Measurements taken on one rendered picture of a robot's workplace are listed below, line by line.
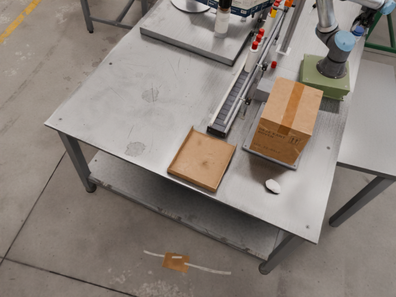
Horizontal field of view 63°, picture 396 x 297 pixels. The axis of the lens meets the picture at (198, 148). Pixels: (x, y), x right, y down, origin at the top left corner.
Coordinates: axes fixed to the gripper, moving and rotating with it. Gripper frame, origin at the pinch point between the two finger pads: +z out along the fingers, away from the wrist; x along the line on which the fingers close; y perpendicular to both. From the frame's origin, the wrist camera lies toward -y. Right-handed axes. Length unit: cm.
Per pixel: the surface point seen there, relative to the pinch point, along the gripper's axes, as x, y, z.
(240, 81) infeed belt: -65, 56, 12
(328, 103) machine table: -10, 51, 17
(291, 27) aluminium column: -42.6, 13.0, -1.8
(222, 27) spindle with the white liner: -85, 20, 4
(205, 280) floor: -55, 151, 100
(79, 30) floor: -242, -55, 100
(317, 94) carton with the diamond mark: -27, 77, -12
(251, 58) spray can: -62, 47, 0
